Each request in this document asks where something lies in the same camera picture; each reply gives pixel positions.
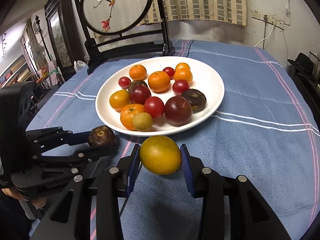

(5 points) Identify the yellow round fruit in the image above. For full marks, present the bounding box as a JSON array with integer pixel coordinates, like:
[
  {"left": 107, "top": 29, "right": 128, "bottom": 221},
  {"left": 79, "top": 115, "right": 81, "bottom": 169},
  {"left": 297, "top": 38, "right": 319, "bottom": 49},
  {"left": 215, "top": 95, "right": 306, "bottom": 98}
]
[{"left": 139, "top": 135, "right": 182, "bottom": 175}]

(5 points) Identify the small mandarin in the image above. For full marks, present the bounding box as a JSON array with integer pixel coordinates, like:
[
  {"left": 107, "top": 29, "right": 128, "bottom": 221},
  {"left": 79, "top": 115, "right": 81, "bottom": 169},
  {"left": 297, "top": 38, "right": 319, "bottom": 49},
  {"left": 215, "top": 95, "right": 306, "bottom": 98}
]
[{"left": 120, "top": 103, "right": 144, "bottom": 131}]

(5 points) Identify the tan longan fruit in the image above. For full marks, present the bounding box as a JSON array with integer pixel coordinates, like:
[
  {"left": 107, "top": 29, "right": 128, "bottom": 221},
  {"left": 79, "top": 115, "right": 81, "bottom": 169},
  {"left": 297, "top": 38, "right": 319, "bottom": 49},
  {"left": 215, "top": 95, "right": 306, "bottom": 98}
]
[{"left": 132, "top": 112, "right": 153, "bottom": 132}]

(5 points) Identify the red cherry tomato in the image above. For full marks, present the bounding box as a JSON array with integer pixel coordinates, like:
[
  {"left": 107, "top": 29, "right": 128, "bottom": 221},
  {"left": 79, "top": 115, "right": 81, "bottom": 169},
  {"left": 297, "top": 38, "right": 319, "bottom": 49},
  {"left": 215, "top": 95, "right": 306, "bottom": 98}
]
[
  {"left": 144, "top": 96, "right": 164, "bottom": 119},
  {"left": 172, "top": 80, "right": 190, "bottom": 95}
]

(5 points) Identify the large orange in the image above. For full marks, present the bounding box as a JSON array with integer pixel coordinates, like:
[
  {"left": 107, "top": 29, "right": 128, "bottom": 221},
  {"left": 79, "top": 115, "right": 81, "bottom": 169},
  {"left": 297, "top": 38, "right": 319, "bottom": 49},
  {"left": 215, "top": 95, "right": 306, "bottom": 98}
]
[{"left": 148, "top": 71, "right": 171, "bottom": 93}]

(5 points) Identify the dark brown passion fruit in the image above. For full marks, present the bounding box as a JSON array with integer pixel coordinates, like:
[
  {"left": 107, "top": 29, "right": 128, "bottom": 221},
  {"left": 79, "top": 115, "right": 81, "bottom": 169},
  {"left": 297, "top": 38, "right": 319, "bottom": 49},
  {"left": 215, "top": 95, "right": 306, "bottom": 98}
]
[{"left": 127, "top": 80, "right": 148, "bottom": 93}]

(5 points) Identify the person's left hand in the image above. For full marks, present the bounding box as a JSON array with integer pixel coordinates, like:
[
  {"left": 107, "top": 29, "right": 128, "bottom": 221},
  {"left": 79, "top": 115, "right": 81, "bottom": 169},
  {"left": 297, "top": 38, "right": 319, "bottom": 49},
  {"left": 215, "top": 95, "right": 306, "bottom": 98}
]
[{"left": 1, "top": 187, "right": 47, "bottom": 209}]

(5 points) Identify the orange yellow tomato on plate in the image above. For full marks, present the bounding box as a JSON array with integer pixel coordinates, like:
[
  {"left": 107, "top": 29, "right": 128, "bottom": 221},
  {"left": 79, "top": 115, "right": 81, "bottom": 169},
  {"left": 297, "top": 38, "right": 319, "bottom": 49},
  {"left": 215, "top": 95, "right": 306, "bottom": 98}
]
[{"left": 109, "top": 89, "right": 131, "bottom": 112}]

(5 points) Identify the white plastic bag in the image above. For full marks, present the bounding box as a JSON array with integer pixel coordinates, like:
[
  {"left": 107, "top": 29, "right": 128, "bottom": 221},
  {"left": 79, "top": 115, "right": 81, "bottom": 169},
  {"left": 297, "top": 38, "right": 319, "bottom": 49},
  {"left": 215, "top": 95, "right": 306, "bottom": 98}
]
[{"left": 74, "top": 60, "right": 87, "bottom": 73}]

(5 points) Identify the small red tomato left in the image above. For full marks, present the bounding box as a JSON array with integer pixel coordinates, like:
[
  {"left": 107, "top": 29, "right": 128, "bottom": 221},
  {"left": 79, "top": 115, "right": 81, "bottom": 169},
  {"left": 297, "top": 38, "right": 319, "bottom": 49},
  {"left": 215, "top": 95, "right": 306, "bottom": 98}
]
[{"left": 118, "top": 76, "right": 131, "bottom": 89}]

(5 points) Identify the small red tomato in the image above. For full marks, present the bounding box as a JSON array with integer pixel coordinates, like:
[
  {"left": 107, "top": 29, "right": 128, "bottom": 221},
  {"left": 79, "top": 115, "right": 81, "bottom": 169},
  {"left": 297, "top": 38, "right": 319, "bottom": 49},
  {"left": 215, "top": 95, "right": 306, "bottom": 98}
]
[
  {"left": 163, "top": 67, "right": 175, "bottom": 80},
  {"left": 118, "top": 76, "right": 131, "bottom": 89}
]

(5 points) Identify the blue striped tablecloth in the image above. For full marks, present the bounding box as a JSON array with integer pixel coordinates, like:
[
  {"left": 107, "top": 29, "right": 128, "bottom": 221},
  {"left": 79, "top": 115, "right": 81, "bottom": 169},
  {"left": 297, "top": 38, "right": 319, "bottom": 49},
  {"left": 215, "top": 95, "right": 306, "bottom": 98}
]
[{"left": 24, "top": 38, "right": 320, "bottom": 240}]

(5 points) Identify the dark passion fruit on plate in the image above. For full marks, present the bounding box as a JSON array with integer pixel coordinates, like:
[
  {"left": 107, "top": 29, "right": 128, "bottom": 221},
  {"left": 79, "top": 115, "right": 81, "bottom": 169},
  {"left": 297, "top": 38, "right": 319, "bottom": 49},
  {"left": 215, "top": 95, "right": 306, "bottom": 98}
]
[{"left": 182, "top": 89, "right": 207, "bottom": 114}]

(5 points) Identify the white oval plate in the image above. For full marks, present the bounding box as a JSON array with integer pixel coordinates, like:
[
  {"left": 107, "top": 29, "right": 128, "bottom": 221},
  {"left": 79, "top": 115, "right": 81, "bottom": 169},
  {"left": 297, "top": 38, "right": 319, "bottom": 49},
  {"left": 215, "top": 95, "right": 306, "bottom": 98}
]
[{"left": 95, "top": 56, "right": 225, "bottom": 137}]

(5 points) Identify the mandarin at plate back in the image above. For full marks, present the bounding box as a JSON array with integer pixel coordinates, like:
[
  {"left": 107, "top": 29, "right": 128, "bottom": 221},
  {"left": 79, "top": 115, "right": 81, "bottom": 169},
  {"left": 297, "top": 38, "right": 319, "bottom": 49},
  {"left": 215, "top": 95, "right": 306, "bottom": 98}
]
[{"left": 129, "top": 64, "right": 147, "bottom": 80}]

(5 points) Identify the small orange kumquat front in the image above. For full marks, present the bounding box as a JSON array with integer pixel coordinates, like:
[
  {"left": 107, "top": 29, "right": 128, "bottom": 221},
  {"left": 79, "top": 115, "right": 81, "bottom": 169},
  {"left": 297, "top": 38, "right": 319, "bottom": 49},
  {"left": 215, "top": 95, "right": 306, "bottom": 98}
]
[{"left": 174, "top": 68, "right": 193, "bottom": 83}]

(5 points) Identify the small orange kumquat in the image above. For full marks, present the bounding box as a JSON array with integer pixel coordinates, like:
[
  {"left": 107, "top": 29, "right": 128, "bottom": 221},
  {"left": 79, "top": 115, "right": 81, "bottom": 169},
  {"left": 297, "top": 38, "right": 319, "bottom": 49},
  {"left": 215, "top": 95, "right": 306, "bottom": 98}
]
[
  {"left": 175, "top": 62, "right": 190, "bottom": 71},
  {"left": 174, "top": 68, "right": 193, "bottom": 83}
]

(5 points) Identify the small red tomato back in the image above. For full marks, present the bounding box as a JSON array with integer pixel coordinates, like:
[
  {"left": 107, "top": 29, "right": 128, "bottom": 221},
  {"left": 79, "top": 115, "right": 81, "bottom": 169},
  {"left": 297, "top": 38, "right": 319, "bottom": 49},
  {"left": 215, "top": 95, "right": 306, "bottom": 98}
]
[{"left": 163, "top": 67, "right": 175, "bottom": 80}]

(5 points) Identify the dark wooden cabinet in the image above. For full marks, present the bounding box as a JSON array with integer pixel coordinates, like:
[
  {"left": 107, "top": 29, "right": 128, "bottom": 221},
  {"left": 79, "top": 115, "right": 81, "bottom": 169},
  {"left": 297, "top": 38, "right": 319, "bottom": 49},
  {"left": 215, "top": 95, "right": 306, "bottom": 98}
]
[{"left": 44, "top": 0, "right": 84, "bottom": 81}]

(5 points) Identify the small orange kumquat back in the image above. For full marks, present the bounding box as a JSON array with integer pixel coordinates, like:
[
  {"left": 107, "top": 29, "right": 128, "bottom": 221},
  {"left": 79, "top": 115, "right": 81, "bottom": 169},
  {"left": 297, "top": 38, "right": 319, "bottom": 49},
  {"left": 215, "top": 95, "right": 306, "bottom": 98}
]
[{"left": 175, "top": 62, "right": 190, "bottom": 71}]

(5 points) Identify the round embroidered screen stand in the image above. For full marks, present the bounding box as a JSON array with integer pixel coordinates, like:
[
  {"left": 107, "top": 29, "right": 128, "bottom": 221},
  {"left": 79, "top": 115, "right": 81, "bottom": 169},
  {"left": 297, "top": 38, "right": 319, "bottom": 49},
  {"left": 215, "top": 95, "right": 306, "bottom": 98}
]
[{"left": 74, "top": 0, "right": 175, "bottom": 74}]

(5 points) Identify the checked beige curtain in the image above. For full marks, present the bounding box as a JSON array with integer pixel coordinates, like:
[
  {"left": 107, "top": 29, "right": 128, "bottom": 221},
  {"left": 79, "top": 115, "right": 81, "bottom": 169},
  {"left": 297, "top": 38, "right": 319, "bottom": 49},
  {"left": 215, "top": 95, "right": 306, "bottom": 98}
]
[{"left": 142, "top": 0, "right": 249, "bottom": 27}]

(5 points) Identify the white wall power strip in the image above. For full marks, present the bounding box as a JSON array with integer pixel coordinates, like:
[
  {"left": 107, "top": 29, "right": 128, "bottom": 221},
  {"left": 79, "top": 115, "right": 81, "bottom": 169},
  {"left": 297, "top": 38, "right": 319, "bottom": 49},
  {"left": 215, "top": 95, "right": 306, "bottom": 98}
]
[{"left": 251, "top": 8, "right": 285, "bottom": 30}]

